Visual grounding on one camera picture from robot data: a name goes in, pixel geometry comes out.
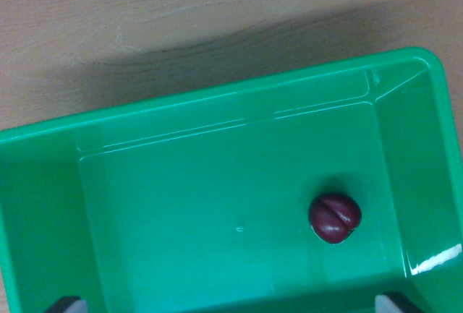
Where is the green plastic bin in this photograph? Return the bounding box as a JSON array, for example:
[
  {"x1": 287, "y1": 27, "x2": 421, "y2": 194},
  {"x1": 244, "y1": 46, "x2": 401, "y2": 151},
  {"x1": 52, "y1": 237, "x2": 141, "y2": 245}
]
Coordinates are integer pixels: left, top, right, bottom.
[{"x1": 0, "y1": 46, "x2": 463, "y2": 313}]

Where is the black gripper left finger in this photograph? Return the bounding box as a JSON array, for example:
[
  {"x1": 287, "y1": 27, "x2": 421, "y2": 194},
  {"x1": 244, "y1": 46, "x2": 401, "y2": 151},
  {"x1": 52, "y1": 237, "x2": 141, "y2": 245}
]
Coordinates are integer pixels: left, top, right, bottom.
[{"x1": 43, "y1": 295, "x2": 88, "y2": 313}]

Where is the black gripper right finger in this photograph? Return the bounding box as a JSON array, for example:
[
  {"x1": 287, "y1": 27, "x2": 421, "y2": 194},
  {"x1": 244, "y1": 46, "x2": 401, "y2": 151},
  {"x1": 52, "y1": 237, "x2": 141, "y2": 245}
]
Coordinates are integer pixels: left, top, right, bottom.
[{"x1": 375, "y1": 292, "x2": 423, "y2": 313}]

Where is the dark red plum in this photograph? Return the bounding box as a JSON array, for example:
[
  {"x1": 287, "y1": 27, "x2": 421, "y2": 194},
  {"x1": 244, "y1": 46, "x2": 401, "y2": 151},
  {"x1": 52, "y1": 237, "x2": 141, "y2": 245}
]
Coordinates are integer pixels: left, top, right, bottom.
[{"x1": 308, "y1": 192, "x2": 363, "y2": 245}]

